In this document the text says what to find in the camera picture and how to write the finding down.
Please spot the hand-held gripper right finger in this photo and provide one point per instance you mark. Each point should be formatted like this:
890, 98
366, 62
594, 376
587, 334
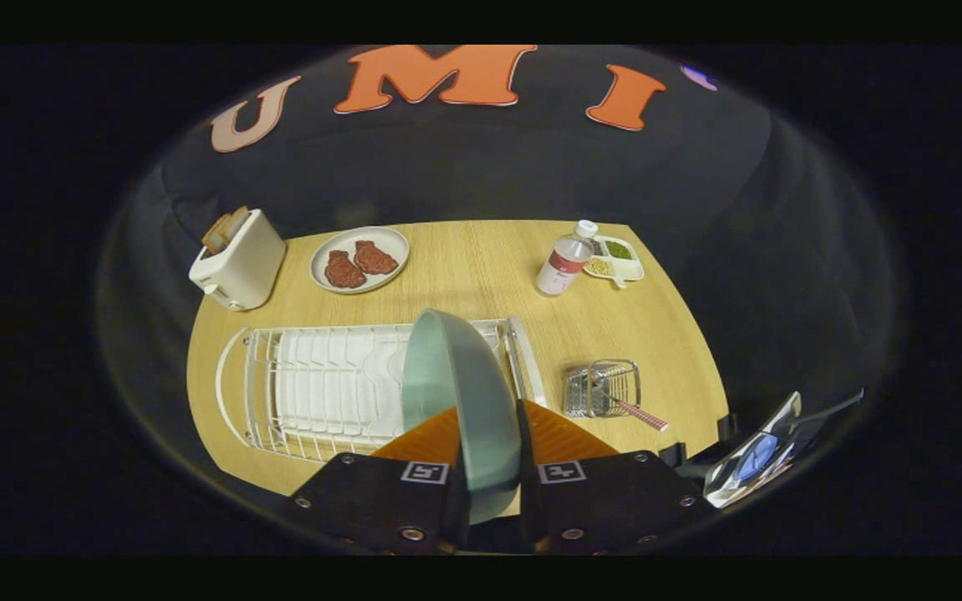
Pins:
524, 455

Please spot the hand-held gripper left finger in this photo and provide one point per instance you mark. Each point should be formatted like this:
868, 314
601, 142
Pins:
381, 501

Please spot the green plate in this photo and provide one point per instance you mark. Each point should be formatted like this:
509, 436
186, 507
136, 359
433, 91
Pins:
464, 401

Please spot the white divided dish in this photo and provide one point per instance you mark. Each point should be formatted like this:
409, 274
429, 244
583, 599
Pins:
629, 270

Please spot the beige plate with meat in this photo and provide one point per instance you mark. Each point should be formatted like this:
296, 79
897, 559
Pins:
347, 242

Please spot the black table clamp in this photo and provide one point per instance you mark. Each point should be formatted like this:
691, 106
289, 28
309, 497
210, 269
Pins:
726, 426
671, 456

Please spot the clear bottle with red label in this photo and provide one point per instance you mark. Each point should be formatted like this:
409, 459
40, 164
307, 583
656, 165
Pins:
563, 267

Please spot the yellow beans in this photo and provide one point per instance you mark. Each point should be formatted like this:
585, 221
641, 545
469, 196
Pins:
599, 267

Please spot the green beans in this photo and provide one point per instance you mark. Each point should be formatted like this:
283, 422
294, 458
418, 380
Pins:
619, 249

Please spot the shiny silver device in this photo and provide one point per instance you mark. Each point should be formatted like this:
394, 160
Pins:
752, 459

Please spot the red-brown meat piece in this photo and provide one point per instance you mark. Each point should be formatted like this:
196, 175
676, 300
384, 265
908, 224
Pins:
375, 258
343, 271

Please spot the white toaster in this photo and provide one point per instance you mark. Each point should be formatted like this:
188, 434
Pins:
243, 267

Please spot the black backdrop cloth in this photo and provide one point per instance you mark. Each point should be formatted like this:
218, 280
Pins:
481, 167

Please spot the brown bread slices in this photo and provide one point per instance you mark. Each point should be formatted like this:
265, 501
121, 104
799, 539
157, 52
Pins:
226, 228

